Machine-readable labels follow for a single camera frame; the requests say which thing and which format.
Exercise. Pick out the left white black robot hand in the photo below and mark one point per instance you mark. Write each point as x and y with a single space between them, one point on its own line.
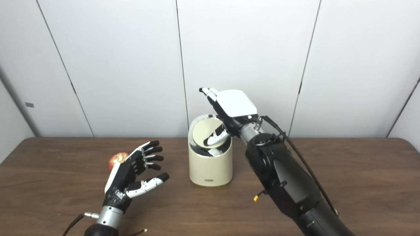
121 183

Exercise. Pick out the grey wall tag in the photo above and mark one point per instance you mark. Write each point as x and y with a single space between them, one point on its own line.
29 105

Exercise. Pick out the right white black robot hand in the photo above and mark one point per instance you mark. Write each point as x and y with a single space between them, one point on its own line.
234 103

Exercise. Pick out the red apple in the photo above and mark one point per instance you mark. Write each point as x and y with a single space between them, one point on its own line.
115 160

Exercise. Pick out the cream-colored bin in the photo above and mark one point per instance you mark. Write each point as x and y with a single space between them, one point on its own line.
210 167

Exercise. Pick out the cream round bin lid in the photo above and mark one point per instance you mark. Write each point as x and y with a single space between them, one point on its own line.
201 131

